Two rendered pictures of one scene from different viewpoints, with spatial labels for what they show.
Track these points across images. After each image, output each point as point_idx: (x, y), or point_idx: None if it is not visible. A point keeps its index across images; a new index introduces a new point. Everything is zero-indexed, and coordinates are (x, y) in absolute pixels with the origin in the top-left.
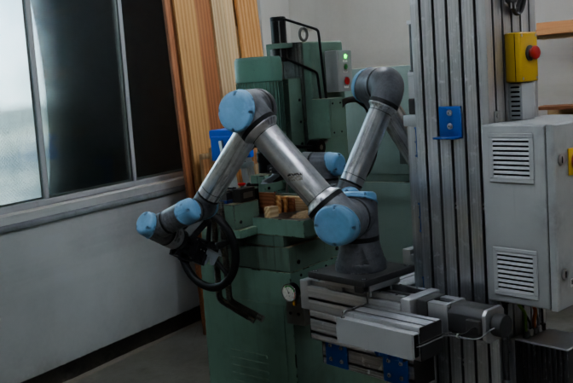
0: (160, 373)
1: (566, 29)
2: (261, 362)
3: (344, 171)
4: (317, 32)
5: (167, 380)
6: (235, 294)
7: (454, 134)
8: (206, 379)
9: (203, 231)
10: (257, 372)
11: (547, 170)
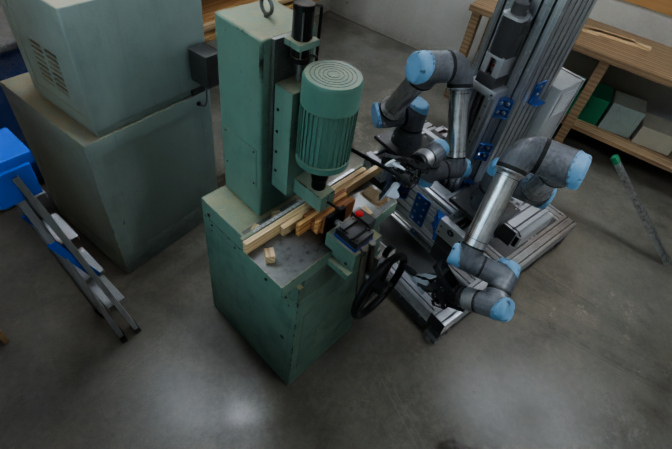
0: (79, 440)
1: None
2: (339, 310)
3: (463, 152)
4: (322, 9)
5: (112, 431)
6: (328, 293)
7: (536, 98)
8: (133, 386)
9: (346, 278)
10: (334, 318)
11: (571, 101)
